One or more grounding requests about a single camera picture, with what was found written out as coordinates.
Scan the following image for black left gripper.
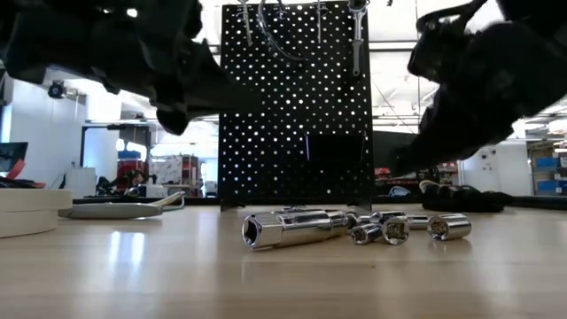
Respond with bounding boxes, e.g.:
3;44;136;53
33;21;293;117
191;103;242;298
88;0;262;136

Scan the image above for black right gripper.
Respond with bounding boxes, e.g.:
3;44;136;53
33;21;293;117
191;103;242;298
392;21;567;178

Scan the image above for small chrome socket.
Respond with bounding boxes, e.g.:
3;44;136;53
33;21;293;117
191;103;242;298
426;213;473;242
281;204;322;214
349;222;384;245
370;210;408;222
381;216;411;246
406;214;430;230
346;212;373;228

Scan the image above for chrome ratchet wrench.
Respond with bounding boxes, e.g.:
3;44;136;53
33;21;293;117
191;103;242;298
347;0;370;77

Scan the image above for long chrome deep socket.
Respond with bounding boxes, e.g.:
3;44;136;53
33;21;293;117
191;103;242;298
241;209;350;251

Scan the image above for grey utility knife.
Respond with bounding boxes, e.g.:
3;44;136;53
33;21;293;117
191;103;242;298
58;202;164;221

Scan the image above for beige masking tape roll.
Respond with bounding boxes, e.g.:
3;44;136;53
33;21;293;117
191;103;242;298
0;189;74;239

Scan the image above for white pillar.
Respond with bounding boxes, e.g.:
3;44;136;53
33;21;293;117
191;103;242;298
460;148;501;194

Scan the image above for black computer monitor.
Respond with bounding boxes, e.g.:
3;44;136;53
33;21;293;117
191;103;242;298
373;130;426;169

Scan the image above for black work gloves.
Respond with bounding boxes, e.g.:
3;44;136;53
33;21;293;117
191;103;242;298
419;179;515;214

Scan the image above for black perforated pegboard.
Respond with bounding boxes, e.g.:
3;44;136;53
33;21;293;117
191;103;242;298
218;1;375;212

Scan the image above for black pegboard bin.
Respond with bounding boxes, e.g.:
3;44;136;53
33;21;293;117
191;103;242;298
307;134;367;167

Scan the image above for shelf with blue bins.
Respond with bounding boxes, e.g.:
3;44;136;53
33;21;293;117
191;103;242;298
534;154;567;196

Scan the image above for red tool chest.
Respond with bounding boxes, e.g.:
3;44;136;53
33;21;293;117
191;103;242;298
117;152;147;181

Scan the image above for small white device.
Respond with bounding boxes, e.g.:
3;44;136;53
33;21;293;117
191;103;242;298
137;183;165;199

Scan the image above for white ribbed device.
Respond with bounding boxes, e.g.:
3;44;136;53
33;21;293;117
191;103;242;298
65;166;97;196

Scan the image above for dark monitor with red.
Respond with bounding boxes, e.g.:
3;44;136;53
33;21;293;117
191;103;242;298
0;141;29;173

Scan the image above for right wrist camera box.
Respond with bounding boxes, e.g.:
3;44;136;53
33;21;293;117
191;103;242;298
407;17;448;85

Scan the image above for beige cable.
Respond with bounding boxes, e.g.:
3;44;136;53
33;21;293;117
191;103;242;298
150;191;187;209

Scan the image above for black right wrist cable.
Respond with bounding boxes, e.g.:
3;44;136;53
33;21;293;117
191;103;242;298
416;0;488;30

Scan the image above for black hanging ceiling camera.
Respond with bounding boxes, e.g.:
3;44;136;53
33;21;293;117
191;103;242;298
47;79;67;100

